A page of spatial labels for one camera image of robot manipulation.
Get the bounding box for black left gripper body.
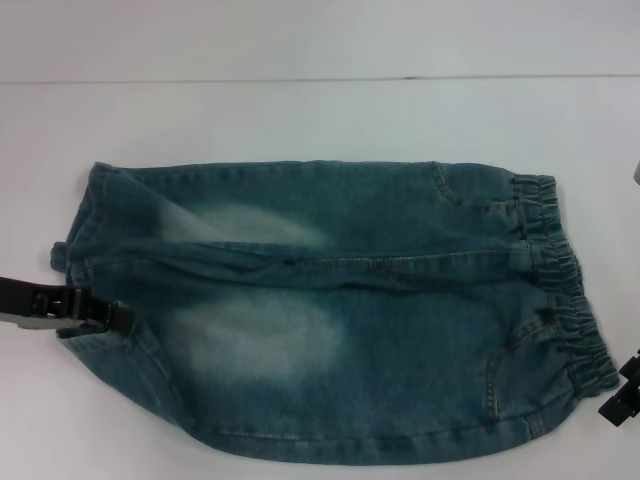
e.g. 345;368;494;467
0;274;82;331

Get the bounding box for blue denim shorts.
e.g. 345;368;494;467
48;158;623;457

